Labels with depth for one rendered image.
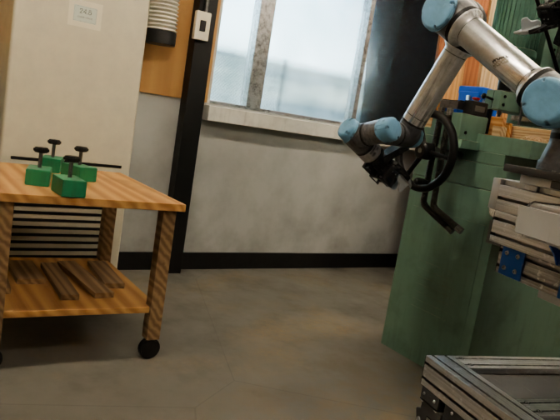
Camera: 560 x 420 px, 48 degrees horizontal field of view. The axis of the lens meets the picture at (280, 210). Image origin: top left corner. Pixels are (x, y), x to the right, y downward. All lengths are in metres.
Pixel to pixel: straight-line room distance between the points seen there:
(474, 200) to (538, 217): 0.76
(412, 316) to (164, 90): 1.54
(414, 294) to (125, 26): 1.57
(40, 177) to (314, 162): 1.95
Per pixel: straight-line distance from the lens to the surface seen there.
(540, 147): 2.26
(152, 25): 2.91
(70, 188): 1.89
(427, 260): 2.48
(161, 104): 3.11
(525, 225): 1.63
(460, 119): 2.30
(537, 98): 1.65
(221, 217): 3.35
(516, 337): 2.55
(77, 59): 2.65
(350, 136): 2.00
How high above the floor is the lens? 0.84
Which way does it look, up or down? 8 degrees down
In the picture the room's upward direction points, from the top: 9 degrees clockwise
